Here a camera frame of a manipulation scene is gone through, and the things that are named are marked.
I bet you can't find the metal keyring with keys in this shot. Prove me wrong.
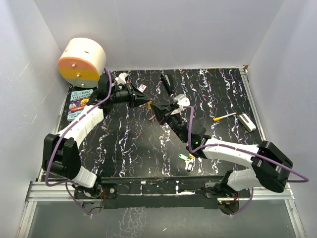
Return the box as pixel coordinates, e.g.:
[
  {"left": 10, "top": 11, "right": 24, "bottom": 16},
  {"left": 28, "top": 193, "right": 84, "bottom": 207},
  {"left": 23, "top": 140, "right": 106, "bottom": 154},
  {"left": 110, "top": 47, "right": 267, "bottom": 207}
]
[{"left": 148, "top": 115, "right": 156, "bottom": 121}]

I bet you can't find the yellow key tag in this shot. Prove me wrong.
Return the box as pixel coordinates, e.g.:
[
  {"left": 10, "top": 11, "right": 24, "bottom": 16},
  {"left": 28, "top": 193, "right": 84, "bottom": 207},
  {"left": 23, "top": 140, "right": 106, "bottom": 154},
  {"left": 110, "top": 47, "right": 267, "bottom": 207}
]
[{"left": 147, "top": 101, "right": 152, "bottom": 109}]

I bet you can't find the green key tag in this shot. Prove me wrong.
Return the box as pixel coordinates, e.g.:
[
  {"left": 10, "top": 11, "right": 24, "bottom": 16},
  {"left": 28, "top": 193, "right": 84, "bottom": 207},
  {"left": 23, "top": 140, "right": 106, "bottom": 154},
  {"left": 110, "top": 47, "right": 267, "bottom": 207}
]
[{"left": 179, "top": 154, "right": 188, "bottom": 161}]

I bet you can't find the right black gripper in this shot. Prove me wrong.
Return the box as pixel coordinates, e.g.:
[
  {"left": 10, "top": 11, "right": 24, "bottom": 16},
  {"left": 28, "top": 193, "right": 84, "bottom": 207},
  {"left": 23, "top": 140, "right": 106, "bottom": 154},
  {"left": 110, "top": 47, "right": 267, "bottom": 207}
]
[{"left": 151, "top": 102, "right": 188, "bottom": 143}]

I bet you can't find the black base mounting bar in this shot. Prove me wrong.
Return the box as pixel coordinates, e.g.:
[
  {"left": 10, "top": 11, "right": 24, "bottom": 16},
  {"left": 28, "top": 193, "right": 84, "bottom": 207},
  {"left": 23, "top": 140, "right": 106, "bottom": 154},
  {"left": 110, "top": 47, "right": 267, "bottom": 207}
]
[{"left": 69, "top": 177, "right": 251, "bottom": 210}]

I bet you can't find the aluminium frame rail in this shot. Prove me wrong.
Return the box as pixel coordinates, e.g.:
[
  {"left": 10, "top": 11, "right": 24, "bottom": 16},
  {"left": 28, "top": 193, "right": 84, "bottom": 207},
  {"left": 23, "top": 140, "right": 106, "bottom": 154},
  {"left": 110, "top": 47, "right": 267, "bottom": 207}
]
[{"left": 17, "top": 182, "right": 306, "bottom": 238}]

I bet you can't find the small red white box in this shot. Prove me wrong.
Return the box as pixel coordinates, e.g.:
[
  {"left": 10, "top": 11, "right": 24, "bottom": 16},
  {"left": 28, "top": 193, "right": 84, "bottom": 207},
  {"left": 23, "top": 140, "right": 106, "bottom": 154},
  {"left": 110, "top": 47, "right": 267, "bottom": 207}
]
[{"left": 138, "top": 84, "right": 147, "bottom": 93}]

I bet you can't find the white grey eraser block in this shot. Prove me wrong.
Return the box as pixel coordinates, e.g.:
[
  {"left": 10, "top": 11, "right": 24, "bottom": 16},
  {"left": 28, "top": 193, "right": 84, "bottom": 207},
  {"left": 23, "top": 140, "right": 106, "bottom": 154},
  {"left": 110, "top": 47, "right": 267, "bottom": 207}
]
[{"left": 238, "top": 114, "right": 256, "bottom": 132}]

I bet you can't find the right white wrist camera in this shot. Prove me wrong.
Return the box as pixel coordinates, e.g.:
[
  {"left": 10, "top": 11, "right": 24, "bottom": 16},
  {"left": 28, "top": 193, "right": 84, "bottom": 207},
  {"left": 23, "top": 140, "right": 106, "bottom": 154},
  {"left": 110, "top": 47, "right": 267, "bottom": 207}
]
[{"left": 173, "top": 94, "right": 190, "bottom": 111}]

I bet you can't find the blue treehouse paperback book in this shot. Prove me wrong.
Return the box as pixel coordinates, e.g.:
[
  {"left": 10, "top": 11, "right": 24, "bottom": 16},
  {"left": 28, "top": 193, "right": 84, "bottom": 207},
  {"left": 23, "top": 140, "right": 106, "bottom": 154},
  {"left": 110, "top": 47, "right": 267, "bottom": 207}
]
[{"left": 67, "top": 89, "right": 93, "bottom": 121}]

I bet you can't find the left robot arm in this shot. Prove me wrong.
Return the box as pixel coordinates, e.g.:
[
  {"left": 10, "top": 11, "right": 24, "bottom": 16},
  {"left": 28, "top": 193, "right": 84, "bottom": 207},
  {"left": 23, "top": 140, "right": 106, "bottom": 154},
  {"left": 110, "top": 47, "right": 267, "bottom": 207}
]
[{"left": 42, "top": 73, "right": 150, "bottom": 198}]

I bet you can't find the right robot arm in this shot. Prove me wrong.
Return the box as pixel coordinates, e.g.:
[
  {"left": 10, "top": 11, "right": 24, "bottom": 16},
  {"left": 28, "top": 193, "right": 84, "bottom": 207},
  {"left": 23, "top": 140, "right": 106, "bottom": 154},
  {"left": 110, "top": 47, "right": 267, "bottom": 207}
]
[{"left": 151, "top": 103, "right": 293, "bottom": 197}]

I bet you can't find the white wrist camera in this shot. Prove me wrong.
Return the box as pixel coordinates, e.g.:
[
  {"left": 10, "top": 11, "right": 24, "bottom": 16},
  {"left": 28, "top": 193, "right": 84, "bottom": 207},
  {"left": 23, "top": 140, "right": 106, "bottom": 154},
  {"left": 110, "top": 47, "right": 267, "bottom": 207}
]
[
  {"left": 115, "top": 72, "right": 129, "bottom": 85},
  {"left": 173, "top": 94, "right": 190, "bottom": 111}
]

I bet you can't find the white key tag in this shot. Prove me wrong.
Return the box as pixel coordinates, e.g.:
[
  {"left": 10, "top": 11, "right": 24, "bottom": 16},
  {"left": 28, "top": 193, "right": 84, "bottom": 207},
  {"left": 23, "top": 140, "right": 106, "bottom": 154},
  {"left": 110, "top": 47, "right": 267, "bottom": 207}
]
[{"left": 185, "top": 160, "right": 194, "bottom": 172}]

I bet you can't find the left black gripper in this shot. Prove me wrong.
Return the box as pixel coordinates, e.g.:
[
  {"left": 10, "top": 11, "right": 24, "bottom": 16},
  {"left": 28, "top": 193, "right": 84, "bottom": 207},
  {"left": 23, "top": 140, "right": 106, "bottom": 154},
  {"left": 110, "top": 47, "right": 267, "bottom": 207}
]
[{"left": 110, "top": 81, "right": 153, "bottom": 109}]

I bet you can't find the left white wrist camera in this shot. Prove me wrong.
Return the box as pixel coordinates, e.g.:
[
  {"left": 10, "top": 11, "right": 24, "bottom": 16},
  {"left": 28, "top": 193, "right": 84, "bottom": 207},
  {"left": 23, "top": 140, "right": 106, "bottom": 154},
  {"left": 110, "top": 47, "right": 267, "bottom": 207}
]
[{"left": 115, "top": 72, "right": 129, "bottom": 85}]

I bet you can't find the round pastel drawer box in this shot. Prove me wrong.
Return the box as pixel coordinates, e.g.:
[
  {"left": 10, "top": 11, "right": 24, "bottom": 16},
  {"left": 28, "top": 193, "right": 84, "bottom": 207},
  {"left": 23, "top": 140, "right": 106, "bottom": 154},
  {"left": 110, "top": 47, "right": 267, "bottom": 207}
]
[{"left": 57, "top": 37, "right": 106, "bottom": 88}]

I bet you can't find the black stapler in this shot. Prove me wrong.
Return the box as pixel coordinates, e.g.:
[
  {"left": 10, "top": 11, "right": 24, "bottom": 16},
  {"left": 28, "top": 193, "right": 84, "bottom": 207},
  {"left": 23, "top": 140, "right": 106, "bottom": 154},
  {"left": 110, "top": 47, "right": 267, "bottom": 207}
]
[{"left": 160, "top": 74, "right": 175, "bottom": 95}]

